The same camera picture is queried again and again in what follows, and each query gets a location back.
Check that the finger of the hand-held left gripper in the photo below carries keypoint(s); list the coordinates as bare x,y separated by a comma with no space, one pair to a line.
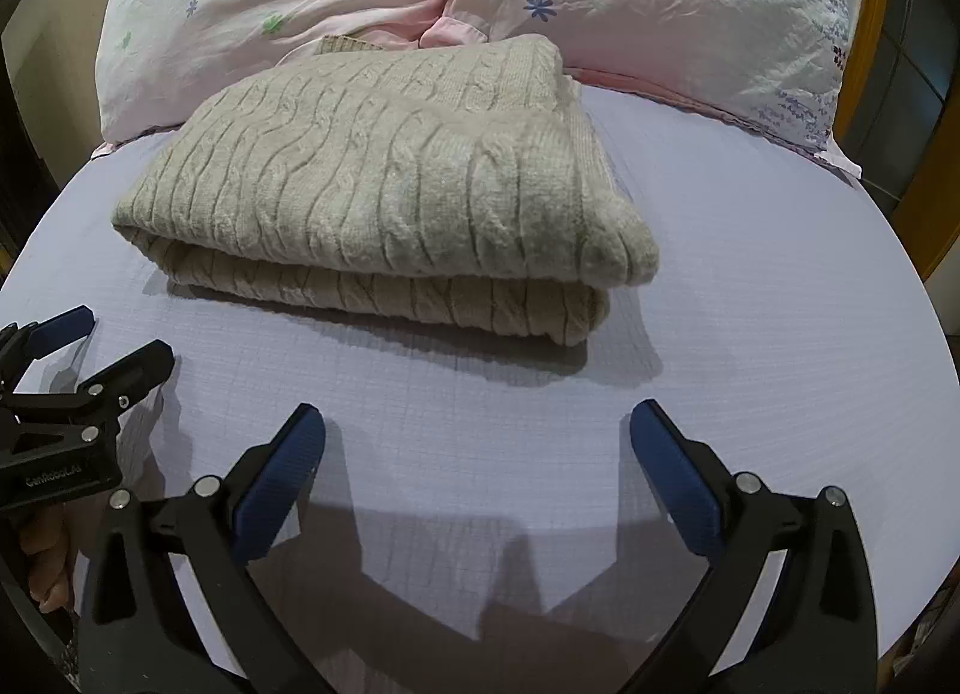
67,324
139,364

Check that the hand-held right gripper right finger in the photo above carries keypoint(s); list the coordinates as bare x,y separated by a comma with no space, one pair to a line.
679,476

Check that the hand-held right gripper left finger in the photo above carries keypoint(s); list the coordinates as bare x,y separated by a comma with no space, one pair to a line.
274,495

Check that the person's left hand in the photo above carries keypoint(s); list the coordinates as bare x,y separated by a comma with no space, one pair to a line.
49,559

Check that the lavender bed sheet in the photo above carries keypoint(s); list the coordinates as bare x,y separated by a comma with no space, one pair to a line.
750,334

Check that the pink floral pillow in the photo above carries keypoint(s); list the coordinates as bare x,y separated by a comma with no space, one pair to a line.
270,4
660,12

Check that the wooden bed frame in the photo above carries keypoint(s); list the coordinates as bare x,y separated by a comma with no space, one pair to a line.
926,162

